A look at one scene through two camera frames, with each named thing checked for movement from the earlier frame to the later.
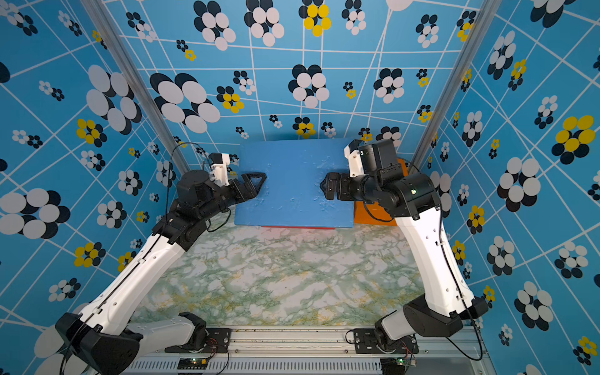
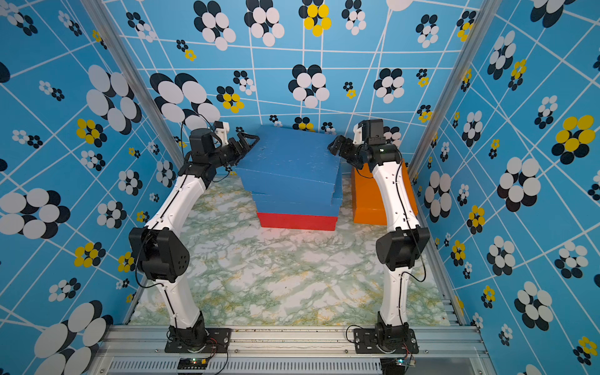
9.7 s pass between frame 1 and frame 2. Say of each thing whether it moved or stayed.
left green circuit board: stayed
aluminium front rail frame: stayed
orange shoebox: stayed
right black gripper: moved
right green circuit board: stayed
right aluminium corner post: stayed
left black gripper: moved
